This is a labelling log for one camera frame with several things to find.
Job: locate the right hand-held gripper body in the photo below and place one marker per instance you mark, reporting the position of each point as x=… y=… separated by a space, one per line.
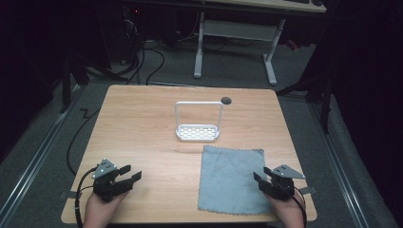
x=282 y=186

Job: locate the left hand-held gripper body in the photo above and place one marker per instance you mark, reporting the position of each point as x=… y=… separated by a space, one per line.
x=106 y=186

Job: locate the grey-blue cloth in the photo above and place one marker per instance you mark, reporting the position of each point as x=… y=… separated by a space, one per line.
x=231 y=180

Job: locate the white drying rack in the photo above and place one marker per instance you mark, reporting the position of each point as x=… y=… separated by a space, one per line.
x=197 y=132

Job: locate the person's left hand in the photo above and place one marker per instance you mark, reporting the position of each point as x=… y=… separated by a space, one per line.
x=99 y=212

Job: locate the person's right hand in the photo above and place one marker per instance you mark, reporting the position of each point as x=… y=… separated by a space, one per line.
x=290 y=213

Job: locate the black round table grommet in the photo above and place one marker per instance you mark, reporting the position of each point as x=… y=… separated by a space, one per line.
x=226 y=100

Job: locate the black stand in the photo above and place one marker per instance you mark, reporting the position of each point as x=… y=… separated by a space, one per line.
x=316 y=91
x=66 y=85

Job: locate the dark computer tower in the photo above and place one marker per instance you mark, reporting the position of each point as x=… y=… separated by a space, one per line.
x=130 y=28

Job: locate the white-framed desk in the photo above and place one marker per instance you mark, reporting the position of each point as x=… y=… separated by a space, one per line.
x=234 y=30

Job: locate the metal floor rail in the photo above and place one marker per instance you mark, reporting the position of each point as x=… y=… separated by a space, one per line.
x=339 y=167
x=34 y=164

